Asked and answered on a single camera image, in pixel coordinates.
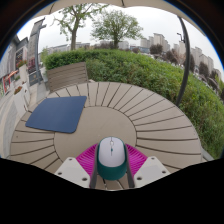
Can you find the white and teal computer mouse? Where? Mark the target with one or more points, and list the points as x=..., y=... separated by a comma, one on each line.
x=111, y=153

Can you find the dark blue mouse pad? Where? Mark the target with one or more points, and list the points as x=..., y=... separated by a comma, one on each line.
x=56, y=114

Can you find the distant apartment buildings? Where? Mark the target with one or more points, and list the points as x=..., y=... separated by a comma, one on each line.
x=159, y=40

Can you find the round-crowned green tree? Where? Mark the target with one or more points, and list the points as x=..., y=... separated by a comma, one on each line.
x=116, y=26

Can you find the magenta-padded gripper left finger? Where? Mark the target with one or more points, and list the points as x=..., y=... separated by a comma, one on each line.
x=71, y=171

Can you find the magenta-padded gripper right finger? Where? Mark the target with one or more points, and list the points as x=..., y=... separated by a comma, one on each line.
x=151, y=170

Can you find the grey shopfront building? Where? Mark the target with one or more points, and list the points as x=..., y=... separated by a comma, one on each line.
x=10, y=61

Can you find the large white flower planter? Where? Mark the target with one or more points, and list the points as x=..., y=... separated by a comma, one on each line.
x=20, y=101

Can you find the dark grey sign pillar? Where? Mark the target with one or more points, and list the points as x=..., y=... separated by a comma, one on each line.
x=32, y=50

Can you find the small white flower planter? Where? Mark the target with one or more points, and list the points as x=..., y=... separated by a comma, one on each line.
x=22, y=71

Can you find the dark curved parasol pole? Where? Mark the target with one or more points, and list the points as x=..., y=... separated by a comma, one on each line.
x=186, y=60

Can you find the green trimmed hedge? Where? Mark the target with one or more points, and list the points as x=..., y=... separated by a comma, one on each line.
x=150, y=75

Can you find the grey slatted outdoor chair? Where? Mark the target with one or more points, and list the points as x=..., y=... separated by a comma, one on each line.
x=66, y=76

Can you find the thin-crowned tall tree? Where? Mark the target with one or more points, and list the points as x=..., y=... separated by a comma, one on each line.
x=73, y=33

